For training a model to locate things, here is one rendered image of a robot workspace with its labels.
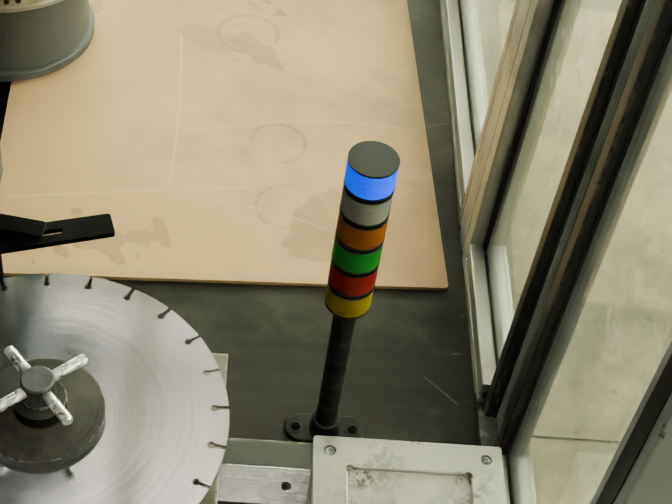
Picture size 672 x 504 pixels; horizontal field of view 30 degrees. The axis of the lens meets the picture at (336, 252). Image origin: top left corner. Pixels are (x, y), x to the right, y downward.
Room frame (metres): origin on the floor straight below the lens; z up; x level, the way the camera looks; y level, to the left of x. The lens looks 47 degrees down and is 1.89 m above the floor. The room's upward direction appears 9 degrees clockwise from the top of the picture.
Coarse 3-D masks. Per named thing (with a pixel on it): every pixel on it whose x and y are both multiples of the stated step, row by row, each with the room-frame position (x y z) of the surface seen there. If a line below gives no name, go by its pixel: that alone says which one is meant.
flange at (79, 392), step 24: (48, 360) 0.67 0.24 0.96; (0, 384) 0.63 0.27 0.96; (72, 384) 0.64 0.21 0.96; (96, 384) 0.65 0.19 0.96; (24, 408) 0.60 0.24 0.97; (48, 408) 0.60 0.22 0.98; (72, 408) 0.62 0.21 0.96; (96, 408) 0.62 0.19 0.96; (0, 432) 0.58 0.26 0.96; (24, 432) 0.59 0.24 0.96; (48, 432) 0.59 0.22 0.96; (72, 432) 0.59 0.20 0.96; (96, 432) 0.60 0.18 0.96; (0, 456) 0.56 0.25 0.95; (24, 456) 0.56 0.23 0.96; (48, 456) 0.57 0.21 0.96; (72, 456) 0.57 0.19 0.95
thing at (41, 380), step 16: (16, 352) 0.64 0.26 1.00; (32, 368) 0.62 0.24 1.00; (48, 368) 0.63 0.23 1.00; (64, 368) 0.63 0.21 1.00; (32, 384) 0.61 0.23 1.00; (48, 384) 0.61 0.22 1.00; (0, 400) 0.59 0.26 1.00; (16, 400) 0.59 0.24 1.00; (32, 400) 0.60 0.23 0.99; (48, 400) 0.60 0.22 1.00; (64, 416) 0.58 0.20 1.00
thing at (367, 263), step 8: (336, 240) 0.77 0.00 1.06; (336, 248) 0.77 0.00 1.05; (344, 248) 0.77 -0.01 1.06; (336, 256) 0.77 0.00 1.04; (344, 256) 0.77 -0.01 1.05; (352, 256) 0.76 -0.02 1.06; (360, 256) 0.76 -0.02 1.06; (368, 256) 0.77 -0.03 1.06; (376, 256) 0.77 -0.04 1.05; (336, 264) 0.77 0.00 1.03; (344, 264) 0.76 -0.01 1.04; (352, 264) 0.76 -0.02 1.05; (360, 264) 0.76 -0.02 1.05; (368, 264) 0.77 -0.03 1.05; (376, 264) 0.77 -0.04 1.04; (352, 272) 0.76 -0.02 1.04; (360, 272) 0.76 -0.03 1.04; (368, 272) 0.77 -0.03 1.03
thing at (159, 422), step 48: (0, 288) 0.75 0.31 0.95; (48, 288) 0.76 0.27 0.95; (96, 288) 0.76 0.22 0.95; (0, 336) 0.69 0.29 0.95; (48, 336) 0.70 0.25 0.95; (96, 336) 0.71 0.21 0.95; (144, 336) 0.72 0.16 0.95; (192, 336) 0.73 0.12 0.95; (144, 384) 0.66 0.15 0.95; (192, 384) 0.67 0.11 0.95; (144, 432) 0.61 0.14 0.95; (192, 432) 0.62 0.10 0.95; (0, 480) 0.54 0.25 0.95; (48, 480) 0.55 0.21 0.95; (96, 480) 0.56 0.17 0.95; (144, 480) 0.56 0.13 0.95; (192, 480) 0.57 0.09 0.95
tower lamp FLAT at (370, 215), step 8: (344, 192) 0.78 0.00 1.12; (344, 200) 0.77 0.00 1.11; (352, 200) 0.77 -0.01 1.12; (360, 200) 0.76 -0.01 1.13; (384, 200) 0.77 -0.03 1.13; (344, 208) 0.77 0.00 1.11; (352, 208) 0.77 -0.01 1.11; (360, 208) 0.76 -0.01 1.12; (368, 208) 0.76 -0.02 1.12; (376, 208) 0.76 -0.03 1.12; (384, 208) 0.77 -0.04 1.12; (344, 216) 0.77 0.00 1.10; (352, 216) 0.77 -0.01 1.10; (360, 216) 0.76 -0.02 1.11; (368, 216) 0.76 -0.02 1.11; (376, 216) 0.77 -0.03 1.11; (384, 216) 0.77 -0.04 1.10; (360, 224) 0.76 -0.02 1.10; (368, 224) 0.76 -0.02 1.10; (376, 224) 0.77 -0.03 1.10
